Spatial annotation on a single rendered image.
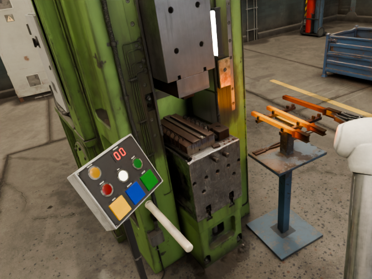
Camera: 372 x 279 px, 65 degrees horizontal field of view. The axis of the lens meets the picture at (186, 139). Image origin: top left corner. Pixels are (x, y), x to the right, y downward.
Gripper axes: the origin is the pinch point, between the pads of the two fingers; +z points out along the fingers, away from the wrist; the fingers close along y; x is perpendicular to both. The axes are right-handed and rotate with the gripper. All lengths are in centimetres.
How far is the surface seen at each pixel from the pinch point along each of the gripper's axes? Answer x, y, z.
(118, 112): 21, -109, 39
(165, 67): 40, -84, 29
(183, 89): 26, -76, 30
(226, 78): 19, -39, 47
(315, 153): -31.8, 0.8, 8.6
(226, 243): -93, -60, 24
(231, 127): -17, -35, 49
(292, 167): -31.8, -21.3, 6.2
